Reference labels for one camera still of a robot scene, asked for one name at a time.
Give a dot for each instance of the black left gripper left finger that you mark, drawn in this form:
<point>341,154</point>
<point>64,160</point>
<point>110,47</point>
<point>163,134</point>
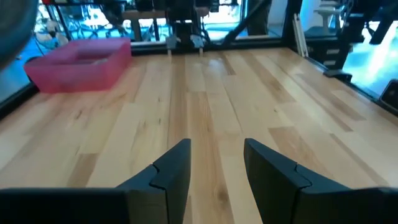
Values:
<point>93,207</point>

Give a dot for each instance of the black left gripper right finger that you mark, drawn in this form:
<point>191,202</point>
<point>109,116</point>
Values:
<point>311,205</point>

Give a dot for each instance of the pink plastic bin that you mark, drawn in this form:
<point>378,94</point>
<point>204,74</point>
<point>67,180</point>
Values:
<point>77,77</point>

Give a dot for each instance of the flat black block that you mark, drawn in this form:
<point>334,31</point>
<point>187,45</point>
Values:
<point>337,75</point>

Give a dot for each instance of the small black device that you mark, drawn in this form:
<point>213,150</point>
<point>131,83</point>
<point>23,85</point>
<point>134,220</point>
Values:
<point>390,95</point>

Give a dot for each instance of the black equipment stand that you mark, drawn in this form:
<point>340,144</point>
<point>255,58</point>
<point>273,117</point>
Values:
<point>342,49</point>

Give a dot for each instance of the white bars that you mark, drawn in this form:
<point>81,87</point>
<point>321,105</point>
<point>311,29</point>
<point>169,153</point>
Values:
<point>301,37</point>

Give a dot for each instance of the white stool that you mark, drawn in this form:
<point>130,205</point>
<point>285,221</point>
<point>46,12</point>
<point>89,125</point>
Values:
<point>326,15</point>

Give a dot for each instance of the black table edge frame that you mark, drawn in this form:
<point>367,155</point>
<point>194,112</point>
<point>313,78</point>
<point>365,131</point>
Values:
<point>248,46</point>

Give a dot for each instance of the black diagonal frame strut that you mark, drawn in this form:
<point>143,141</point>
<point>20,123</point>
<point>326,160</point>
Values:
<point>245,21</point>

